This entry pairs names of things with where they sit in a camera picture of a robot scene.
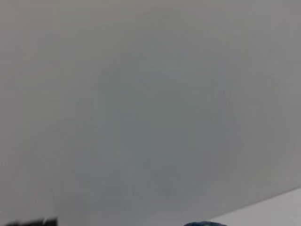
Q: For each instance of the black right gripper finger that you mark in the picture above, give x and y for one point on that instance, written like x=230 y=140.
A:
x=35 y=223

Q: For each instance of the blue denim shorts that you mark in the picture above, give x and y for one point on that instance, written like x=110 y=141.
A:
x=204 y=223

